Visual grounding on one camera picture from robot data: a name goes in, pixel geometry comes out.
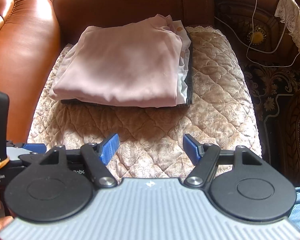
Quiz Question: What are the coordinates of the dark grey folded garment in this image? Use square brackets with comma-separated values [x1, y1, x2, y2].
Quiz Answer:
[61, 29, 194, 108]

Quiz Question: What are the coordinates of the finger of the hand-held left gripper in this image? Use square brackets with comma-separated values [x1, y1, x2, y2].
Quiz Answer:
[6, 141, 47, 162]

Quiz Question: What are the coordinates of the dark carved wooden furniture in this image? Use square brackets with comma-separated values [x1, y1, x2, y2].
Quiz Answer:
[214, 0, 300, 188]

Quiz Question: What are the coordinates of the white dotted garment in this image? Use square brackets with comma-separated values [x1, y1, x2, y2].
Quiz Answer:
[165, 14, 193, 105]

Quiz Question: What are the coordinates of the white lace cloth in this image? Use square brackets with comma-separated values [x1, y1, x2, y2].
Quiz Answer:
[273, 0, 300, 61]

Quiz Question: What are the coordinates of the white cable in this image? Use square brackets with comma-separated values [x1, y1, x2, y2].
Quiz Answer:
[214, 0, 300, 67]

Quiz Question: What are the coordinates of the brown leather sofa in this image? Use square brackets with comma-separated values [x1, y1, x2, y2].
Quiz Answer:
[0, 0, 217, 147]

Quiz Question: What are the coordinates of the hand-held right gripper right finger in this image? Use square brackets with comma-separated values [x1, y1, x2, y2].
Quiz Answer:
[183, 133, 263, 190]

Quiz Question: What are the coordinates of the pink garment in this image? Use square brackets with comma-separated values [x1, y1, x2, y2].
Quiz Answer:
[49, 15, 183, 108]

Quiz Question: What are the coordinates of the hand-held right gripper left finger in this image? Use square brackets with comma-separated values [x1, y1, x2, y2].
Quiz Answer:
[39, 133, 121, 189]

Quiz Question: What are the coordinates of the beige quilted seat cover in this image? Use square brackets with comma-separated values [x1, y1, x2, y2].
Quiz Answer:
[27, 26, 262, 183]

